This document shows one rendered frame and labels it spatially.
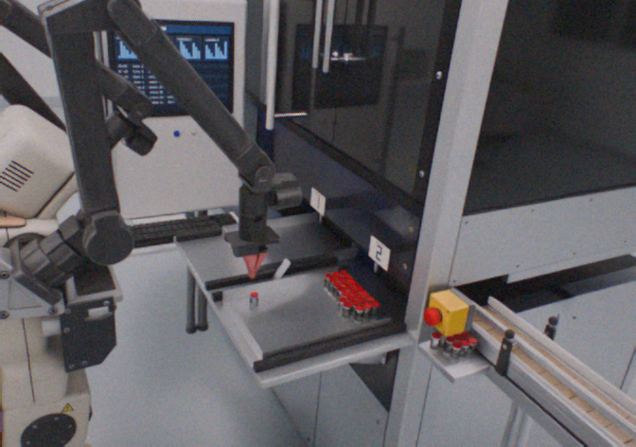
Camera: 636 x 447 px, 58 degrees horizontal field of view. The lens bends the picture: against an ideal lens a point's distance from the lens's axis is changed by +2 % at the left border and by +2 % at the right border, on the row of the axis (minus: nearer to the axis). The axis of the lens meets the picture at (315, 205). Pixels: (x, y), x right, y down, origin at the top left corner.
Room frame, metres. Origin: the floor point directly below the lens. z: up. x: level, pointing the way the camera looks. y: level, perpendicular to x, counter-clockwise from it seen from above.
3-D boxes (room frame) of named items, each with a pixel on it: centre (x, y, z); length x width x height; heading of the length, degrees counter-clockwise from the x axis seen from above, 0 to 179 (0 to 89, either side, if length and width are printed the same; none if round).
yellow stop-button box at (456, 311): (1.08, -0.32, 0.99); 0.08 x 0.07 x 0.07; 120
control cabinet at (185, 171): (1.92, 0.54, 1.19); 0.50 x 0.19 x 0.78; 118
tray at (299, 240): (1.53, 0.07, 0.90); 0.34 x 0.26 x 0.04; 120
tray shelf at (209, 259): (1.35, 0.05, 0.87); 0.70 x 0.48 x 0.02; 30
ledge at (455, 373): (1.09, -0.37, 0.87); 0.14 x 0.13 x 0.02; 120
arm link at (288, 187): (1.05, 0.09, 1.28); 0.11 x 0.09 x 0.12; 123
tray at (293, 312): (1.18, 0.00, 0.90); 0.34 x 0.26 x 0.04; 120
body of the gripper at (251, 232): (1.03, 0.13, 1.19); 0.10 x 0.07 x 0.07; 120
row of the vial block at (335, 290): (1.23, -0.09, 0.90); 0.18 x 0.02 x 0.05; 30
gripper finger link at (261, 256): (1.02, 0.13, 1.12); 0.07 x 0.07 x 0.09; 30
